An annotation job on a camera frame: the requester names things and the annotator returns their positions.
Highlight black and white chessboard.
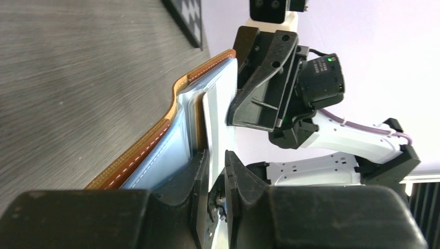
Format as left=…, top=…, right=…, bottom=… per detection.
left=161, top=0, right=203, bottom=50

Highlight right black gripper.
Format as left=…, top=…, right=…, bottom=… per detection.
left=227, top=26, right=345, bottom=149

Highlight brown leather card holder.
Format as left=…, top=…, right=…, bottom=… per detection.
left=84, top=48, right=239, bottom=191

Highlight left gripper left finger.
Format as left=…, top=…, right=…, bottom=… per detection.
left=1, top=150, right=209, bottom=248

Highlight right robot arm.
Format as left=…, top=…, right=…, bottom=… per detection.
left=227, top=26, right=421, bottom=188

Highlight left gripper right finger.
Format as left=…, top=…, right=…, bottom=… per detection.
left=225, top=151, right=428, bottom=248

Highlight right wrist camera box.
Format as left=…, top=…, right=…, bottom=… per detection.
left=245, top=0, right=309, bottom=33

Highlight white card with magnetic stripe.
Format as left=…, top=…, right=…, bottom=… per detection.
left=202, top=76, right=236, bottom=197

